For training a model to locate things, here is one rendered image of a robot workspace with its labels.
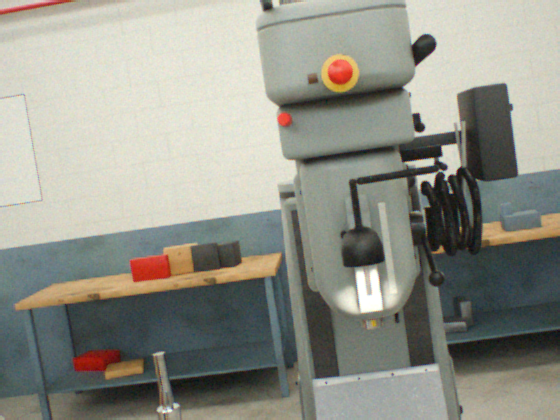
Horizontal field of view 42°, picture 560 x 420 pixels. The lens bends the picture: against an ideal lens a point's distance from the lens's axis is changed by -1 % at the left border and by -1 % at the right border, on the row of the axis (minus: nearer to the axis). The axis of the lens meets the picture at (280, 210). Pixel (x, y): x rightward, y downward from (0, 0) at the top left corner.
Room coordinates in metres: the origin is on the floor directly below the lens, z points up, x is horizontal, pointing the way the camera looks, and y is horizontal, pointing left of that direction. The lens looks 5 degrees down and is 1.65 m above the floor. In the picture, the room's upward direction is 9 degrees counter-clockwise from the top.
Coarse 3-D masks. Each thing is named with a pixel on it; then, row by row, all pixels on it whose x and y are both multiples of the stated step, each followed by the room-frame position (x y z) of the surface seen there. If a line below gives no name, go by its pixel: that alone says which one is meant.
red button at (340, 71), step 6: (336, 60) 1.18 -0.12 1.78; (342, 60) 1.18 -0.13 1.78; (330, 66) 1.18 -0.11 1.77; (336, 66) 1.18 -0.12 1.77; (342, 66) 1.18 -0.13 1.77; (348, 66) 1.18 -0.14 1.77; (330, 72) 1.18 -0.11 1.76; (336, 72) 1.18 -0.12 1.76; (342, 72) 1.18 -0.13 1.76; (348, 72) 1.18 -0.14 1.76; (330, 78) 1.19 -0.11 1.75; (336, 78) 1.18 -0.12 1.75; (342, 78) 1.18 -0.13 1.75; (348, 78) 1.18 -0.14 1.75; (336, 84) 1.19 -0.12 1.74; (342, 84) 1.19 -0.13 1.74
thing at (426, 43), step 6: (420, 36) 1.25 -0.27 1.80; (426, 36) 1.25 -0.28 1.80; (432, 36) 1.25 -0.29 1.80; (420, 42) 1.25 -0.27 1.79; (426, 42) 1.25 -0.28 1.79; (432, 42) 1.25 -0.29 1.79; (414, 48) 1.28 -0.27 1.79; (420, 48) 1.25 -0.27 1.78; (426, 48) 1.25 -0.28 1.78; (432, 48) 1.25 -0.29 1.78; (414, 54) 1.30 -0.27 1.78; (420, 54) 1.26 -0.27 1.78; (426, 54) 1.25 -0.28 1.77; (414, 60) 1.36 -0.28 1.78; (420, 60) 1.34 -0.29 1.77
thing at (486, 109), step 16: (464, 96) 1.72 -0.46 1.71; (480, 96) 1.62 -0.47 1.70; (496, 96) 1.62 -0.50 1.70; (464, 112) 1.74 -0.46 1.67; (480, 112) 1.62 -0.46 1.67; (496, 112) 1.62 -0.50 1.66; (480, 128) 1.62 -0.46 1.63; (496, 128) 1.62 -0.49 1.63; (480, 144) 1.63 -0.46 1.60; (496, 144) 1.62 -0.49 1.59; (512, 144) 1.62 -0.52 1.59; (480, 160) 1.63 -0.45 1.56; (496, 160) 1.62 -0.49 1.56; (512, 160) 1.62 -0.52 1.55; (480, 176) 1.65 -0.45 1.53; (496, 176) 1.62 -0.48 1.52; (512, 176) 1.62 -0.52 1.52
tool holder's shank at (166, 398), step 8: (160, 352) 1.47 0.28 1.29; (160, 360) 1.45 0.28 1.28; (160, 368) 1.45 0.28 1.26; (160, 376) 1.45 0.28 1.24; (168, 376) 1.46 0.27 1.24; (160, 384) 1.45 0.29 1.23; (168, 384) 1.45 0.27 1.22; (160, 392) 1.45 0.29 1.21; (168, 392) 1.45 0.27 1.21; (160, 400) 1.45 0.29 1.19; (168, 400) 1.45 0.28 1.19; (168, 408) 1.45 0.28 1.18
